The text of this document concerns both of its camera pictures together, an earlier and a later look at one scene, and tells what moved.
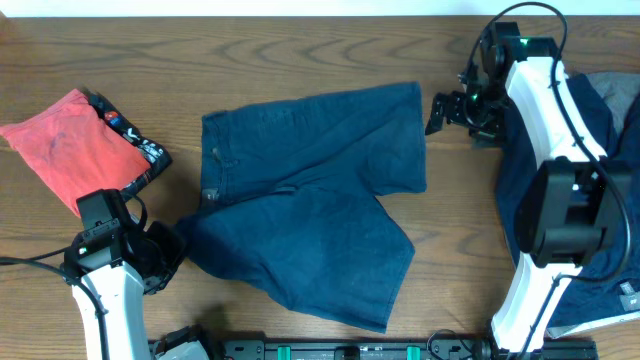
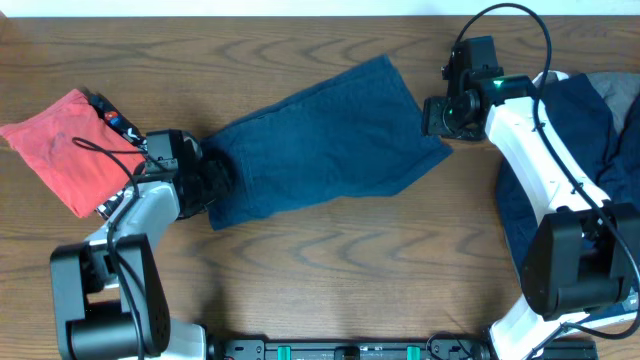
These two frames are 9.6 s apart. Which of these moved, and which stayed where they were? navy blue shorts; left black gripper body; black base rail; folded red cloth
Moved: left black gripper body; navy blue shorts
Stayed: folded red cloth; black base rail
